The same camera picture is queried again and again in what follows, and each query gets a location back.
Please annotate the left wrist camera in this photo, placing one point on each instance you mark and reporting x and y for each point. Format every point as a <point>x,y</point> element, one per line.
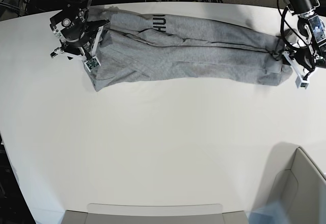
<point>301,83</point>

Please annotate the grey cardboard box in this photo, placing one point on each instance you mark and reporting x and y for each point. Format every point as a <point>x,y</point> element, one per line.
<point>298,193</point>

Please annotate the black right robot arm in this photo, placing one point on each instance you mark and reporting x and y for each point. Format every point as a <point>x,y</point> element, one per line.
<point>84,4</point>

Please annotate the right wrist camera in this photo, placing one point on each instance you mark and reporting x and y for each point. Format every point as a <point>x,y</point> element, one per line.
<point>92,63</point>

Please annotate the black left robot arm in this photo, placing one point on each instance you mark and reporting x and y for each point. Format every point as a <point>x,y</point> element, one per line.
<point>312,27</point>

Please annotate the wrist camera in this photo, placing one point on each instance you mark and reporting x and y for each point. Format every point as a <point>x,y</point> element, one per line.
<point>92,63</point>
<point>301,83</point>

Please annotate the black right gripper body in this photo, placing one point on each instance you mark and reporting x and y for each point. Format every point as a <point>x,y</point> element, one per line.
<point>71,27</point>

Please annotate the grey T-shirt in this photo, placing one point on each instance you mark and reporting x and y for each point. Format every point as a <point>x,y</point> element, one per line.
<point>147,47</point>

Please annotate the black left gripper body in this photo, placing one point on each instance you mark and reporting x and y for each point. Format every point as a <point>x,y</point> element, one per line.
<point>310,61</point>

